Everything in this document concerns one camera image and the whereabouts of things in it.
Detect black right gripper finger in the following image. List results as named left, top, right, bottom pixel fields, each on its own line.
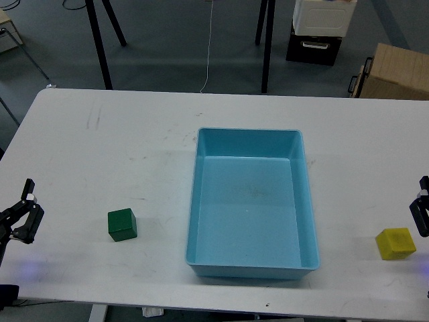
left=410, top=176, right=428, bottom=237

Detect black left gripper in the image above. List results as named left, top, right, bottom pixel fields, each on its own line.
left=1, top=178, right=44, bottom=262

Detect yellow wooden cube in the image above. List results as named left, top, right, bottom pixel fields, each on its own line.
left=375, top=227, right=416, bottom=260

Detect green wooden cube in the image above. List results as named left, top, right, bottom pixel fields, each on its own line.
left=107, top=208, right=137, bottom=242

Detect black storage box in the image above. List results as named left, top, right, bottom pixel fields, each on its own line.
left=286, top=30, right=343, bottom=66

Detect white storage box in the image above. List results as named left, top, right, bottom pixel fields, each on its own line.
left=292, top=1, right=357, bottom=38

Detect light blue plastic bin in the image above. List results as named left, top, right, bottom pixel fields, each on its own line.
left=186, top=127, right=320, bottom=280

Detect wooden furniture at left edge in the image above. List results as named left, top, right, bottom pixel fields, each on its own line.
left=0, top=8, right=50, bottom=81

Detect black left table legs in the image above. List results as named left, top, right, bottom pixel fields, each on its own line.
left=84, top=0, right=128, bottom=91

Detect white hanging cord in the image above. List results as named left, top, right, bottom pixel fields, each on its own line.
left=200, top=0, right=215, bottom=95

